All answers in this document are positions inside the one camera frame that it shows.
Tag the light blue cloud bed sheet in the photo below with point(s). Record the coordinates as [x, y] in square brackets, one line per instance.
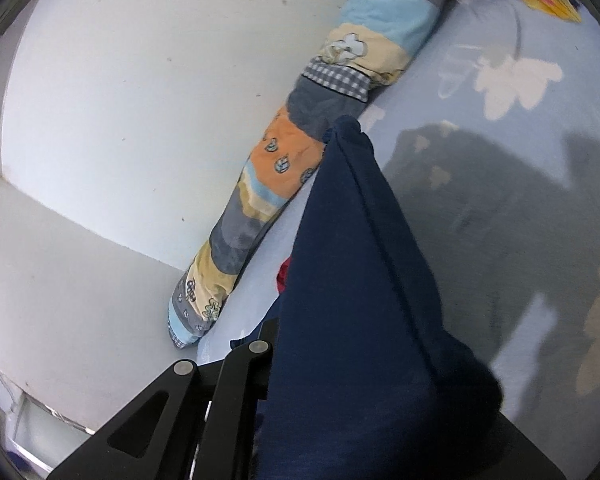
[480, 170]

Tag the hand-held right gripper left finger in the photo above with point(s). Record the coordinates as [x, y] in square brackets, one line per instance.
[260, 360]

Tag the navy jacket with red collar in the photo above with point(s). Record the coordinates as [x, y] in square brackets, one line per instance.
[360, 310]

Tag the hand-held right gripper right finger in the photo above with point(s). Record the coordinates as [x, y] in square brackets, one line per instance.
[525, 460]

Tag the striped patterned blanket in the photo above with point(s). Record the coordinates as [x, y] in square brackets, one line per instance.
[280, 160]

